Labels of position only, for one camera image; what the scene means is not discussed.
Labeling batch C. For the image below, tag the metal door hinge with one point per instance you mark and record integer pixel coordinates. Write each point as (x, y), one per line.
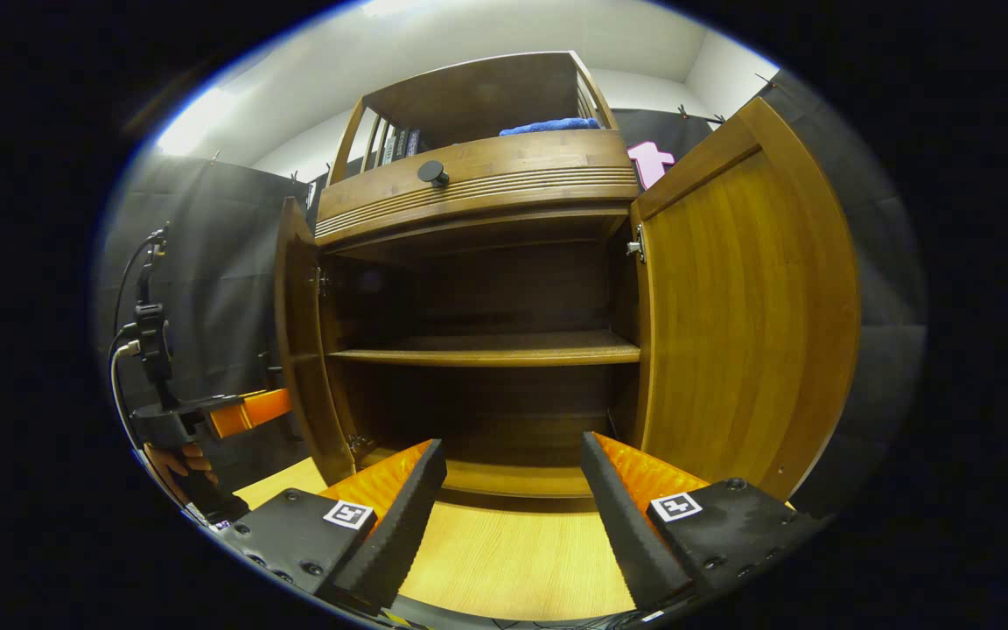
(360, 444)
(635, 245)
(320, 282)

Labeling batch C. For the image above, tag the blue book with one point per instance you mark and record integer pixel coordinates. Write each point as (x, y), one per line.
(413, 143)

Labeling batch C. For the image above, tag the light grey book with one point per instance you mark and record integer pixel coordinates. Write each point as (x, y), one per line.
(388, 149)

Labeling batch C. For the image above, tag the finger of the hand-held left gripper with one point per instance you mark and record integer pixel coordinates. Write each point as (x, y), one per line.
(250, 411)

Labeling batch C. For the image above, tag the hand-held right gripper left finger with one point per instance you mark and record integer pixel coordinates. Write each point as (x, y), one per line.
(390, 534)

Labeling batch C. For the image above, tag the wooden inner cabinet shelf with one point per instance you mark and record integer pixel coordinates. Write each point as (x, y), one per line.
(495, 350)

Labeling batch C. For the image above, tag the black round drawer knob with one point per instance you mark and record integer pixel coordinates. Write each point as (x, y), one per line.
(432, 172)

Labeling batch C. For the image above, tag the metal left door hinge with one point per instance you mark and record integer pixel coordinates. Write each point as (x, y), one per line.
(360, 444)
(320, 282)

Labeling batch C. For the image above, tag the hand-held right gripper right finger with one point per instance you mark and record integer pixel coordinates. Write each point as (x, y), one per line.
(626, 525)

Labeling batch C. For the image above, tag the wooden cabinet door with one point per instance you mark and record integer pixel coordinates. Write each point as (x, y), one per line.
(731, 332)
(303, 367)

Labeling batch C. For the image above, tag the blue folded towel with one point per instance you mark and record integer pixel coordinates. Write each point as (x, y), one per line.
(552, 127)

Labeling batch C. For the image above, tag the wooden ribbed cabinet drawer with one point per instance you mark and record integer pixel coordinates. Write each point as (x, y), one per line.
(513, 171)

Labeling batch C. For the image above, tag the metal right door hinge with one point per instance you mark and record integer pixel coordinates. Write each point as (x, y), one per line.
(635, 245)

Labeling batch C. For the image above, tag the wooden double-door shoe cabinet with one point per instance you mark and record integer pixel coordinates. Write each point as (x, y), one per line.
(486, 175)

